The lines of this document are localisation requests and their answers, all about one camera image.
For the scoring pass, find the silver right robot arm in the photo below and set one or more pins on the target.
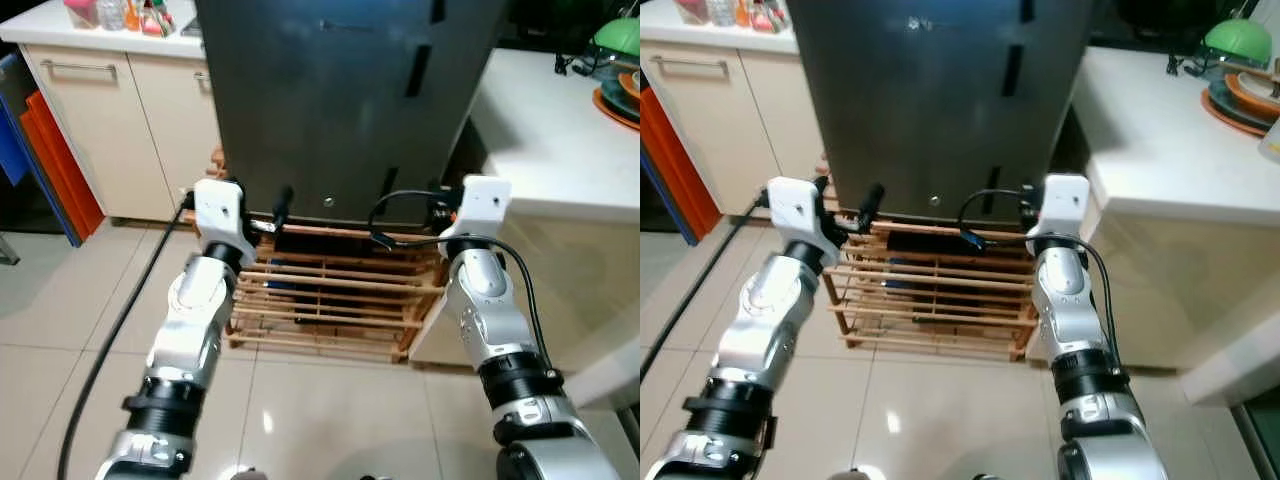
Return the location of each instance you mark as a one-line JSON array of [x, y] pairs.
[[1065, 300], [485, 300]]

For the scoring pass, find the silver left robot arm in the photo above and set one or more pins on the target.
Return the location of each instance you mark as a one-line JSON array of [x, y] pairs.
[[190, 320], [760, 330]]

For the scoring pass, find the wooden slatted rack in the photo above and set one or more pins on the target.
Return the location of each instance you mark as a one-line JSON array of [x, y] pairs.
[[330, 290], [930, 290]]

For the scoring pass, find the cream kitchen cabinet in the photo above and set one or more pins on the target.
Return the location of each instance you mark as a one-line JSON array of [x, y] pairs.
[[730, 140], [90, 140]]

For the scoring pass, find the white counter unit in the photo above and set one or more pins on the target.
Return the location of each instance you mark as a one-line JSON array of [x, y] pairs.
[[1160, 150], [560, 150]]

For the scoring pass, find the orange flat board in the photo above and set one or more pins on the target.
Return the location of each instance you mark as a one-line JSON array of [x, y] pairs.
[[65, 170], [680, 170]]

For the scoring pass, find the blue flat board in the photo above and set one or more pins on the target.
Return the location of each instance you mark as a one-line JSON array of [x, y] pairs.
[[672, 215], [15, 120]]

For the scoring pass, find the red white packet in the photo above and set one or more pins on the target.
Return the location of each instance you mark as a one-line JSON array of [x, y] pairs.
[[768, 16], [158, 18]]

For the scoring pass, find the orange plate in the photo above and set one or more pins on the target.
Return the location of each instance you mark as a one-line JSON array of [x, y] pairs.
[[612, 108], [1225, 118]]

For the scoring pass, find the dark teal bowl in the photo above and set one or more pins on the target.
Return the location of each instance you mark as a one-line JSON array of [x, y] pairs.
[[612, 80], [1220, 95]]

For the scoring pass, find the pink container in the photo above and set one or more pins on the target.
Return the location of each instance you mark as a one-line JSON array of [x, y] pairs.
[[82, 12], [692, 10]]

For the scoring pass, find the green bowl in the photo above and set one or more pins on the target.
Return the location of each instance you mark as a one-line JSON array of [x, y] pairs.
[[1238, 40], [618, 38]]

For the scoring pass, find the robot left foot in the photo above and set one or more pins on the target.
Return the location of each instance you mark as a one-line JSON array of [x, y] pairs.
[[248, 474], [868, 474]]

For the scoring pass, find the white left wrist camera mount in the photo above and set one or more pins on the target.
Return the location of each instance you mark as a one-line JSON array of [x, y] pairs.
[[795, 215], [218, 210]]

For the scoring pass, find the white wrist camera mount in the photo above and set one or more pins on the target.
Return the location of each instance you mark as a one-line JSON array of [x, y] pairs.
[[795, 215], [1065, 205], [485, 205], [218, 210]]

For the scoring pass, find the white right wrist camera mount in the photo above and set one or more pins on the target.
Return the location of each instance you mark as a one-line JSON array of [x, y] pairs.
[[1065, 205], [485, 205]]

